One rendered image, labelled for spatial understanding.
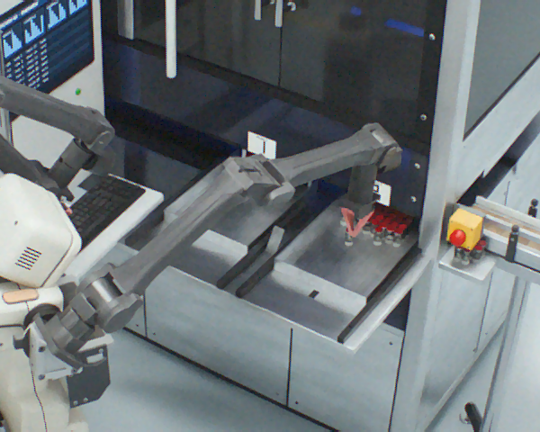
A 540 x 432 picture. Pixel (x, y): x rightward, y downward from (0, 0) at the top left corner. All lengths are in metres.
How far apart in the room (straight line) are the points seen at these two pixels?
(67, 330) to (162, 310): 1.50
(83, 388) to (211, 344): 1.19
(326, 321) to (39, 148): 0.91
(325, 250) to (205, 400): 0.98
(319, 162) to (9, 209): 0.64
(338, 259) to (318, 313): 0.21
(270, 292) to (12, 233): 0.81
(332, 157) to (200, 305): 1.26
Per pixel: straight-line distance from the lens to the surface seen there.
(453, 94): 2.71
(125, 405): 3.79
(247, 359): 3.62
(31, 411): 2.57
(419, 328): 3.15
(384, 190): 2.95
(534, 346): 4.11
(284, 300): 2.83
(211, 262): 2.93
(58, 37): 3.03
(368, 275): 2.91
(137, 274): 2.25
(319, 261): 2.94
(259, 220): 3.07
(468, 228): 2.87
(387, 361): 3.29
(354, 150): 2.49
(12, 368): 2.53
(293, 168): 2.36
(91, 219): 3.17
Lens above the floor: 2.76
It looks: 37 degrees down
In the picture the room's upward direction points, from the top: 2 degrees clockwise
